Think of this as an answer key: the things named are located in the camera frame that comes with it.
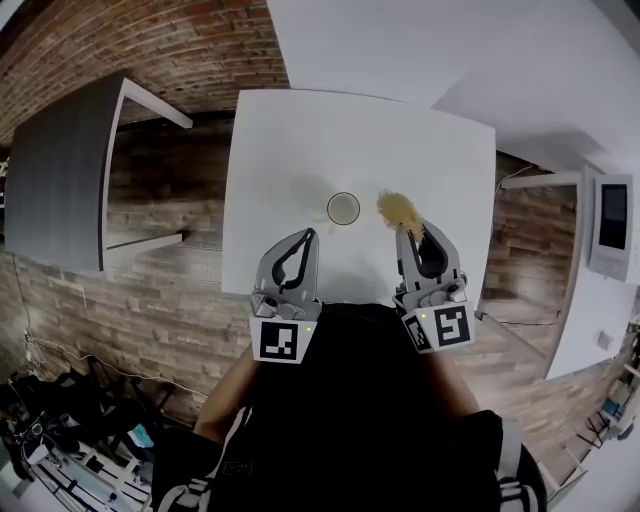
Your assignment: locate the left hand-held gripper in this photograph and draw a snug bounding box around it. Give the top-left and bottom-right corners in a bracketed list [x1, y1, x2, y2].
[249, 226, 323, 364]

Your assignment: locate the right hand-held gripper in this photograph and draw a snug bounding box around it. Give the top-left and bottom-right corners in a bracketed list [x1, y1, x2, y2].
[391, 221, 476, 356]

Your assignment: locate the yellow sponge piece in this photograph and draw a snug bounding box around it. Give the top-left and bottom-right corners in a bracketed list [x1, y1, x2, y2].
[375, 188, 427, 247]

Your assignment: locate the clear glass cup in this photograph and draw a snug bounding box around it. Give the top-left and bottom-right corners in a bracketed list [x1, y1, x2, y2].
[325, 191, 362, 227]

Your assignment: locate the person's right forearm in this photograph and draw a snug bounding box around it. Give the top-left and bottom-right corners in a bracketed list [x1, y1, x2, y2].
[433, 348, 485, 420]

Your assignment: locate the person's left forearm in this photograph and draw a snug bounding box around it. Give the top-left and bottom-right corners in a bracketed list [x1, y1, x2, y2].
[191, 346, 262, 445]

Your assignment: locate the white square table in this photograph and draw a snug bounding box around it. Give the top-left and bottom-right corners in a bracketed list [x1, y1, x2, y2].
[220, 88, 498, 322]

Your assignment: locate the person's black clothing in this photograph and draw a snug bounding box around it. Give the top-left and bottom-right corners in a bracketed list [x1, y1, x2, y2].
[149, 301, 549, 512]

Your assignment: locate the long white desk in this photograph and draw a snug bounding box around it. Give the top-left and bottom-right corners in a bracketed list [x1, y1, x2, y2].
[499, 161, 640, 382]

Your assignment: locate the white device with dark screen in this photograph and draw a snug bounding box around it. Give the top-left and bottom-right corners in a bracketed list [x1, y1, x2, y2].
[586, 171, 636, 285]

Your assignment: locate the black office chair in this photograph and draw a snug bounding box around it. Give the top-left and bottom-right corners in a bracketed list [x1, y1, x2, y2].
[0, 368, 167, 452]

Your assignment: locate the grey wood-top table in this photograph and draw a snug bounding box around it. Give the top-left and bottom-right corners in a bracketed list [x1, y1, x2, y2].
[3, 75, 194, 274]

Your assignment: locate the black floor cable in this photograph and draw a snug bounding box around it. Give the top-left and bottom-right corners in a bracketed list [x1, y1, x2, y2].
[481, 308, 562, 330]

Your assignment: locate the thin white cable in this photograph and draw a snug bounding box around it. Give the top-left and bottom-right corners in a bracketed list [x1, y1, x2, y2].
[494, 164, 532, 190]

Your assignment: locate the long white floor cable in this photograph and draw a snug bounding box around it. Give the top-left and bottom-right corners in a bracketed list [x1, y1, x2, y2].
[23, 328, 210, 397]

